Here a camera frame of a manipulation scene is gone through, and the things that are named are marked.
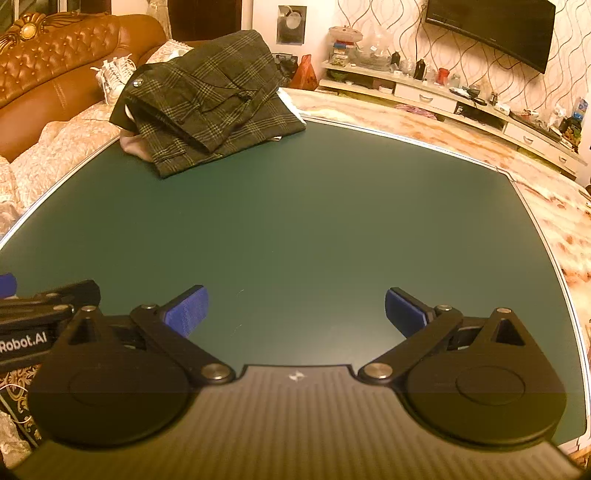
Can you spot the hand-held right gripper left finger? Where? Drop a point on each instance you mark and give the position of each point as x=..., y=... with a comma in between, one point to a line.
x=187, y=314

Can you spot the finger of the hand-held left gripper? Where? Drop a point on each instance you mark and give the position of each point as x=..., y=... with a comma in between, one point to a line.
x=46, y=302
x=7, y=286

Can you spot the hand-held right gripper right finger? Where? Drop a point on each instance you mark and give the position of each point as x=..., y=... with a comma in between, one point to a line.
x=406, y=314

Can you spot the dark plaid pants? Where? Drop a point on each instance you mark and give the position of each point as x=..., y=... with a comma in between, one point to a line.
x=221, y=92

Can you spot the patterned carpet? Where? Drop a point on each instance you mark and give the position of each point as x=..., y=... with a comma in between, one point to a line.
x=18, y=397

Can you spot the beige lace sofa cover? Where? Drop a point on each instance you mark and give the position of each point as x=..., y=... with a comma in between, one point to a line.
x=55, y=147

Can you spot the green table mat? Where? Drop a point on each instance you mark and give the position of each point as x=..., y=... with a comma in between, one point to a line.
x=300, y=207

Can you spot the pink shirt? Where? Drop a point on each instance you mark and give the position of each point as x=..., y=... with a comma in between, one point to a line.
x=134, y=145

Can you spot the brown tufted leather sofa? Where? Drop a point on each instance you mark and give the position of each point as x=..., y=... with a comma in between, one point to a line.
x=55, y=78

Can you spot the white television cabinet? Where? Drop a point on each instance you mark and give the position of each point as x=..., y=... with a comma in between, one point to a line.
x=425, y=94

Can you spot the white sneaker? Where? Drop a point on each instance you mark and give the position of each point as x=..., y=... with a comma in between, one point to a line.
x=107, y=83
x=125, y=67

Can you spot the red cup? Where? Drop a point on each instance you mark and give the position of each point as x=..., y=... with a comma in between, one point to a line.
x=443, y=76

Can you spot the black bottle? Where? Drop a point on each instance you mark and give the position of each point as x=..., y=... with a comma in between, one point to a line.
x=396, y=60
x=419, y=70

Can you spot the dark green package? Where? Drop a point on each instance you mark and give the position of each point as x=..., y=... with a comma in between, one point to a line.
x=571, y=129

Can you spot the glass bowl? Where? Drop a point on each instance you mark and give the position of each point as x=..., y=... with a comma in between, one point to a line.
x=374, y=57

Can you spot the orange plastic bag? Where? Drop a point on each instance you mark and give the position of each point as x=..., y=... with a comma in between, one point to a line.
x=304, y=74

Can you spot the dark wooden door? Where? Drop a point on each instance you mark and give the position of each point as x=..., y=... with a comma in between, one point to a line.
x=207, y=18

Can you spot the black flat television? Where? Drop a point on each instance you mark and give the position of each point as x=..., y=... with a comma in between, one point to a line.
x=498, y=27

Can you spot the beige lace curtain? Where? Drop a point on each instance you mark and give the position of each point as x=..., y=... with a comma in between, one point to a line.
x=157, y=11

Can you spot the grey wall poster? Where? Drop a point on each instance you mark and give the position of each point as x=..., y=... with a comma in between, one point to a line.
x=292, y=23

